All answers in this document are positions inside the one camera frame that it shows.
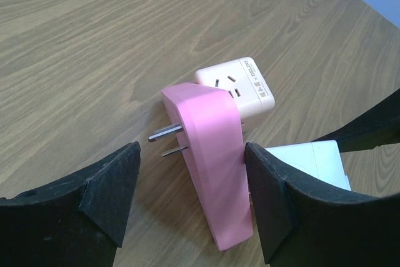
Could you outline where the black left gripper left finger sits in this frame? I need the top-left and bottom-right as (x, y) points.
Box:
(1, 142), (141, 266)

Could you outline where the pink triangular socket adapter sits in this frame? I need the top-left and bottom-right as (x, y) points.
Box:
(161, 83), (253, 251)

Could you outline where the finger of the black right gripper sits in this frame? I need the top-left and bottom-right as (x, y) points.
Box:
(315, 90), (400, 153)

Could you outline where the white cube socket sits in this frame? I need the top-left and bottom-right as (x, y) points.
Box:
(266, 140), (351, 191)

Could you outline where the beige dragon cube socket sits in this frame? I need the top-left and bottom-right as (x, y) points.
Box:
(194, 57), (275, 132)

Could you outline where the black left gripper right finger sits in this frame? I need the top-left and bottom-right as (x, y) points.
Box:
(245, 143), (399, 266)

